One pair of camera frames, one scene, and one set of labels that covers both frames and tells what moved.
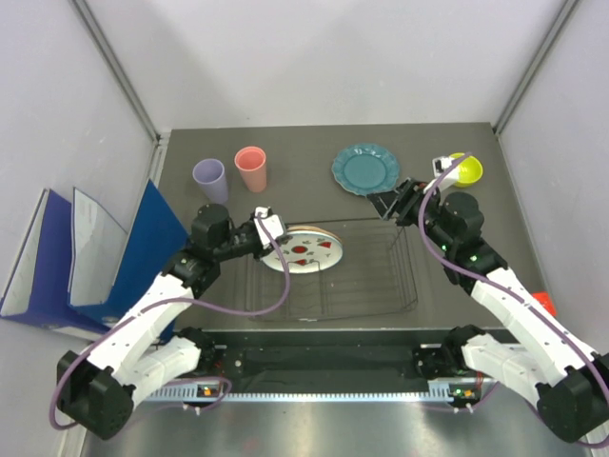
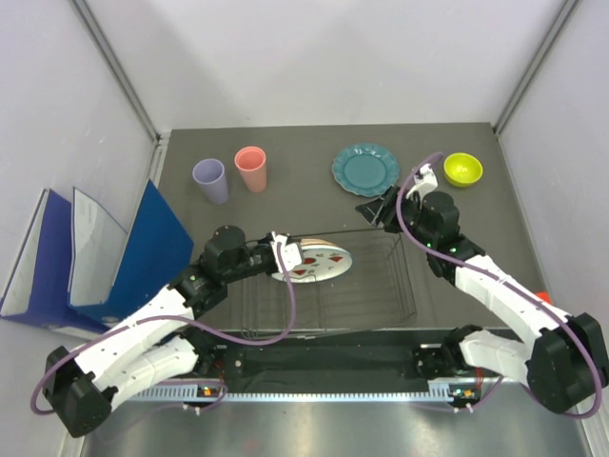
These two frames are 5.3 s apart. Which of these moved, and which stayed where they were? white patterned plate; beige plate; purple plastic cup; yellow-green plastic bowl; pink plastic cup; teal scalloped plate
Moved: white patterned plate; beige plate
Stayed: yellow-green plastic bowl; teal scalloped plate; purple plastic cup; pink plastic cup
